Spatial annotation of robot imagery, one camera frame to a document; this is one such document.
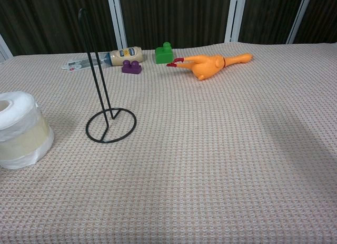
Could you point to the orange rubber chicken toy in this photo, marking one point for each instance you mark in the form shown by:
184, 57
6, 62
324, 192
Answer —
208, 65

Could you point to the green toy building block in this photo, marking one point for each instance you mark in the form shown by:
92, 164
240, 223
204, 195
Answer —
163, 54

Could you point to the white paper towel roll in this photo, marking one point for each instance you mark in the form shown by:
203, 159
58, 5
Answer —
18, 128

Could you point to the purple toy building block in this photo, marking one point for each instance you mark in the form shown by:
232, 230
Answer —
131, 67

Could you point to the beige waffle-weave tablecloth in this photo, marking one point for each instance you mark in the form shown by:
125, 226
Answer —
184, 154

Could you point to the mayonnaise squeeze bottle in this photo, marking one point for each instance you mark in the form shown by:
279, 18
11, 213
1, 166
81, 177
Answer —
129, 56

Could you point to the white partition frame post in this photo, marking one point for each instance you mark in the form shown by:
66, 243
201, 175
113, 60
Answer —
4, 50
298, 17
235, 16
117, 17

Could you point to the white printed packet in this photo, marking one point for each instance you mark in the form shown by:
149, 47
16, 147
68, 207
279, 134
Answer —
79, 63

